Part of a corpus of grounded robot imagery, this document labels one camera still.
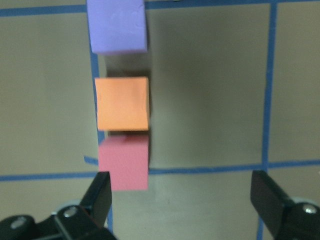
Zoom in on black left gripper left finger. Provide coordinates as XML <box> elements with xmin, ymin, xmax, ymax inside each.
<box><xmin>79</xmin><ymin>171</ymin><xmax>112</xmax><ymax>227</ymax></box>

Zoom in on orange foam block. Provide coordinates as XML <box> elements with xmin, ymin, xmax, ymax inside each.
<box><xmin>94</xmin><ymin>76</ymin><xmax>150</xmax><ymax>132</ymax></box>

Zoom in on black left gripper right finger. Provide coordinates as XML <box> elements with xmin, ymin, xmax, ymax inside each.
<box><xmin>250</xmin><ymin>170</ymin><xmax>294</xmax><ymax>239</ymax></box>

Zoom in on purple foam block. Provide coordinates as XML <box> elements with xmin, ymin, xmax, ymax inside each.
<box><xmin>86</xmin><ymin>0</ymin><xmax>148</xmax><ymax>56</ymax></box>

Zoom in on pink foam block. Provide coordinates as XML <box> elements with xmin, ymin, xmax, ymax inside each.
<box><xmin>98</xmin><ymin>135</ymin><xmax>149</xmax><ymax>191</ymax></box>

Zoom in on blue tape grid lines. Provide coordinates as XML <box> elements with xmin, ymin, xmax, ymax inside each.
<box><xmin>0</xmin><ymin>0</ymin><xmax>320</xmax><ymax>240</ymax></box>

